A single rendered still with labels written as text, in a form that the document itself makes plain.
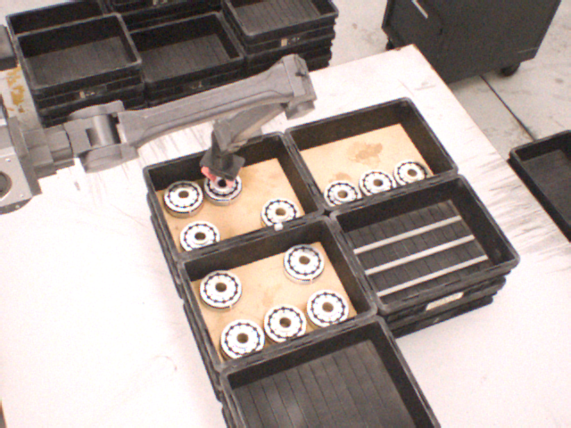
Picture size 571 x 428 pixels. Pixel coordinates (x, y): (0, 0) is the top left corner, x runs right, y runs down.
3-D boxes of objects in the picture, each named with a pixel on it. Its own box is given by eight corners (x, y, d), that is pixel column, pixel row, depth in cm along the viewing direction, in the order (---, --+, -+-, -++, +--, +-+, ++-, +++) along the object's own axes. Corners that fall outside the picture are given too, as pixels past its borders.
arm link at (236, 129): (279, 57, 131) (297, 112, 131) (305, 52, 134) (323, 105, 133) (206, 119, 170) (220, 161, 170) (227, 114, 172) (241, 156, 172)
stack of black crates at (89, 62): (56, 172, 278) (30, 91, 242) (38, 119, 294) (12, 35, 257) (153, 144, 290) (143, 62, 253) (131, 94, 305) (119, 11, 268)
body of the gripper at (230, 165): (210, 150, 186) (210, 131, 180) (245, 162, 185) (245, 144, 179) (199, 168, 183) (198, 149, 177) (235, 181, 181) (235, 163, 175)
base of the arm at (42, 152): (23, 161, 124) (5, 115, 115) (69, 149, 127) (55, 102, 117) (34, 198, 120) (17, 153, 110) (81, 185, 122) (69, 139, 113)
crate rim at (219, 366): (217, 374, 155) (217, 371, 153) (176, 265, 170) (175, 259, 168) (378, 316, 165) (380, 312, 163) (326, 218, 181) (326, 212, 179)
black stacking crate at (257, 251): (218, 390, 163) (218, 371, 153) (178, 284, 178) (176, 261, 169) (370, 334, 173) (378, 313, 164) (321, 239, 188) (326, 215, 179)
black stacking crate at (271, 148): (177, 283, 178) (176, 259, 169) (144, 194, 193) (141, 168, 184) (320, 238, 189) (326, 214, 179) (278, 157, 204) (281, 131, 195)
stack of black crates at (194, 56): (153, 143, 290) (145, 84, 262) (131, 94, 305) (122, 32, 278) (243, 118, 301) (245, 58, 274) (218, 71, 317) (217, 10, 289)
